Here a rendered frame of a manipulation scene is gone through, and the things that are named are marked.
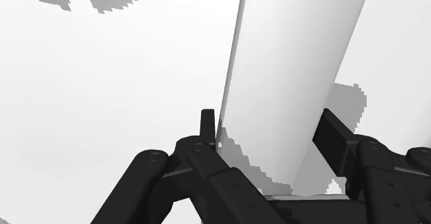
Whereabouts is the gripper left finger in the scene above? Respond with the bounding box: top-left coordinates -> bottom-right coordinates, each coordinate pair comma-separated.
90,109 -> 287,224

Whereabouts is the white box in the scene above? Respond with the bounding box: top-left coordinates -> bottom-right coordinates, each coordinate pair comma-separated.
215,0 -> 374,197

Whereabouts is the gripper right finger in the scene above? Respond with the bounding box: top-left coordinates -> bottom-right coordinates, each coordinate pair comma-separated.
312,108 -> 431,224

